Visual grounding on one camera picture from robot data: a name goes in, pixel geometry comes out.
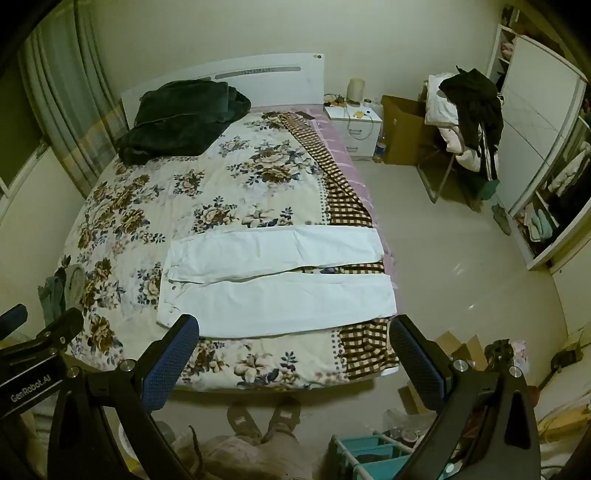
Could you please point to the person's right slipper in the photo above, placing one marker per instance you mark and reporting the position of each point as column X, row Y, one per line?
column 284, row 415

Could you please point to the grey floor slippers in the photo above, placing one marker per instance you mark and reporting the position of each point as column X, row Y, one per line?
column 503, row 217

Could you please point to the folded clothes pile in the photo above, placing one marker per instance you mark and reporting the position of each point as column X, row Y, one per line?
column 535, row 221

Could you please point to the person's left slipper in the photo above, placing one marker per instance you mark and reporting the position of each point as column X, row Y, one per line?
column 243, row 420

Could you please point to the white bed headboard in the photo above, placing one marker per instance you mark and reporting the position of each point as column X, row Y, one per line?
column 277, row 83

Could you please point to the white wardrobe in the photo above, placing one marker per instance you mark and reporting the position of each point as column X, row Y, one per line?
column 531, row 115

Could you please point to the pale pink garment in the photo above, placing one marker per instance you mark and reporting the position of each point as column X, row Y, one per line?
column 461, row 147

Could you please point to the striped curtain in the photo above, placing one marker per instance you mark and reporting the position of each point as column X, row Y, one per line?
column 60, row 83

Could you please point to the dark green fleece blanket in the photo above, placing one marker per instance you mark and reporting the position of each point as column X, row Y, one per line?
column 175, row 120

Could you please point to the teal storage rack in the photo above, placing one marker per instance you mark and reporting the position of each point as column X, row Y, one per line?
column 364, row 450

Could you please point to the black garment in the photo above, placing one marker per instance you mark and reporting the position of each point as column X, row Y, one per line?
column 475, row 106

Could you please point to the clear plastic bag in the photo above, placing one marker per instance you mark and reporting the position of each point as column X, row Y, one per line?
column 401, row 422

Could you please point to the large cardboard box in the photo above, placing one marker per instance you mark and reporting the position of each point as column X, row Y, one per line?
column 401, row 134

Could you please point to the metal folding chair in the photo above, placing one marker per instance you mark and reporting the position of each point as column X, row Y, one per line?
column 436, row 182

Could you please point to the yellow cloth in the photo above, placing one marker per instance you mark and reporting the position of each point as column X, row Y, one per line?
column 565, row 415

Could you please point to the dark green bag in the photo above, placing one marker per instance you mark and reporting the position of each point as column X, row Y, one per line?
column 488, row 187

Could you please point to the flattened cardboard pieces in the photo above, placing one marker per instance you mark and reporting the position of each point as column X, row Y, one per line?
column 471, row 348

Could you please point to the white nightstand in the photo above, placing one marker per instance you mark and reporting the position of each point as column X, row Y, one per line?
column 364, row 134

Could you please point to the white pants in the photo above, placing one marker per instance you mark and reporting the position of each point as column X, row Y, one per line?
column 277, row 300

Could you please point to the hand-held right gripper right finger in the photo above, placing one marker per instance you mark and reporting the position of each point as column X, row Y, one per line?
column 415, row 369

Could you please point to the grey-green cloth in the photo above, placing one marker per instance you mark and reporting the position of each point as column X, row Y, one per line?
column 69, row 286

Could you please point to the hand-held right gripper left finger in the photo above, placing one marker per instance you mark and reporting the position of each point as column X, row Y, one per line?
column 170, row 367

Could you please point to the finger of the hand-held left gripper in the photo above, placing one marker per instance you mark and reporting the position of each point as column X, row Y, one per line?
column 13, row 316
column 60, row 328

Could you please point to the white garment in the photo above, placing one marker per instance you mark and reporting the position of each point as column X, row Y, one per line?
column 438, row 108

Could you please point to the brown checkered blanket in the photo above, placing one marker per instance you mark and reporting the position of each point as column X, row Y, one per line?
column 344, row 198

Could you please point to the cream table lamp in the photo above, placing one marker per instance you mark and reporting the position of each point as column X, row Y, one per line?
column 356, row 91

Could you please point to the floral blanket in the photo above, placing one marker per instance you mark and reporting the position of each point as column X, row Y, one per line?
column 138, row 207

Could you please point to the person's slipper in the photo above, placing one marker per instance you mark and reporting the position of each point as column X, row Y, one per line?
column 243, row 420
column 284, row 415

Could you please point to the pink bed sheet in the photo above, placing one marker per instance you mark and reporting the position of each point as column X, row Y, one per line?
column 351, row 161

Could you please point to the hanging pale clothes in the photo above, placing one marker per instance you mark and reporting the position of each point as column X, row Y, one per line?
column 568, row 170

